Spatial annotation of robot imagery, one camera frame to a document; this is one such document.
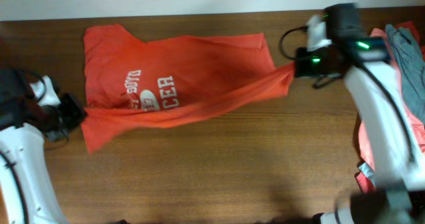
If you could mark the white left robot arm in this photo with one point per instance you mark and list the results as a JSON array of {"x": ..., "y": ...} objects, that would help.
[{"x": 32, "y": 111}]

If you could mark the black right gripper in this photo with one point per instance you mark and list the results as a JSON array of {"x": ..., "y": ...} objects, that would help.
[{"x": 301, "y": 69}]

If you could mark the grey t-shirt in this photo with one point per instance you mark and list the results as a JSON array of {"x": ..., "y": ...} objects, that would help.
[{"x": 408, "y": 54}]

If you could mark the pink t-shirt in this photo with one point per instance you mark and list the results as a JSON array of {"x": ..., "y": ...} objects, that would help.
[{"x": 396, "y": 157}]

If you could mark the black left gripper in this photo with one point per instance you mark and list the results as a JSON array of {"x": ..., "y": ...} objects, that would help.
[{"x": 70, "y": 103}]

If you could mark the red garment in pile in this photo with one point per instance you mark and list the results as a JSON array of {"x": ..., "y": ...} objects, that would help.
[{"x": 409, "y": 25}]

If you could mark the orange printed t-shirt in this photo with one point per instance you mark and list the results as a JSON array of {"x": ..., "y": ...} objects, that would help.
[{"x": 171, "y": 82}]

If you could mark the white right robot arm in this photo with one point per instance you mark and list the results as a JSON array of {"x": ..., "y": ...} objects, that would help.
[{"x": 337, "y": 48}]

